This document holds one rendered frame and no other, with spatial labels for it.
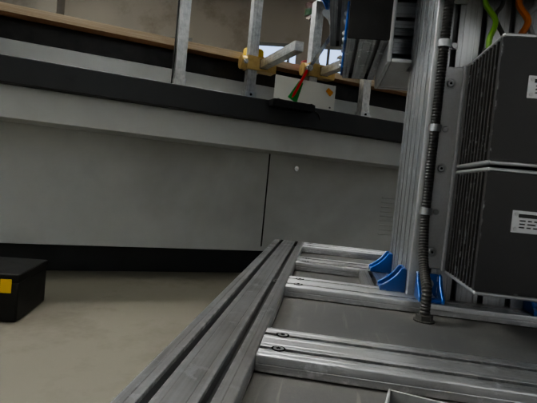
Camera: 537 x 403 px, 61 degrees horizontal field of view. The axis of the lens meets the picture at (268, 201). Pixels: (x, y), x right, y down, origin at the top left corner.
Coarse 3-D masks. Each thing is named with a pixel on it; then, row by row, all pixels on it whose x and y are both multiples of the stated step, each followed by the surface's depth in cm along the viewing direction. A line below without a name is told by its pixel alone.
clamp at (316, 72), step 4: (300, 64) 176; (304, 64) 173; (316, 64) 175; (300, 68) 176; (304, 68) 173; (316, 68) 175; (320, 68) 175; (300, 72) 175; (308, 72) 174; (312, 72) 174; (316, 72) 175; (312, 76) 175; (316, 76) 175; (320, 76) 176; (324, 76) 176; (328, 76) 177; (332, 76) 178; (320, 80) 180; (324, 80) 179; (328, 80) 179; (332, 80) 178
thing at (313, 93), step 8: (280, 80) 169; (288, 80) 171; (296, 80) 172; (304, 80) 173; (280, 88) 170; (288, 88) 171; (304, 88) 173; (312, 88) 175; (320, 88) 176; (280, 96) 170; (304, 96) 174; (312, 96) 175; (320, 96) 176; (328, 96) 178; (312, 104) 175; (320, 104) 177; (328, 104) 178
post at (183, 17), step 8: (184, 0) 154; (184, 8) 154; (184, 16) 155; (176, 24) 156; (184, 24) 155; (176, 32) 155; (184, 32) 155; (176, 40) 156; (184, 40) 155; (176, 48) 156; (184, 48) 156; (176, 56) 155; (184, 56) 156; (176, 64) 155; (184, 64) 156; (176, 72) 155; (184, 72) 156; (176, 80) 155; (184, 80) 156
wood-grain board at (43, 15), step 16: (16, 16) 152; (32, 16) 151; (48, 16) 153; (64, 16) 155; (96, 32) 162; (112, 32) 161; (128, 32) 163; (144, 32) 165; (192, 48) 172; (208, 48) 175; (288, 64) 188; (336, 80) 200; (352, 80) 200
